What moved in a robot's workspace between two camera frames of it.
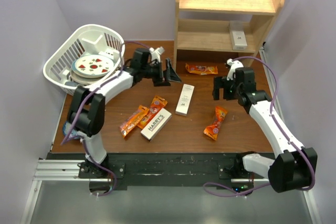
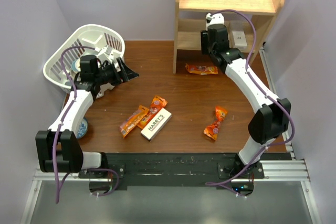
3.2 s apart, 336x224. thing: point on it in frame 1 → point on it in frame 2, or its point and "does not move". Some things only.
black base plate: x=204 y=170 does not move
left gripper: x=160 y=81 → x=118 y=76
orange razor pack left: x=133 y=120 does not move
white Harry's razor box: x=157 y=125 does not move
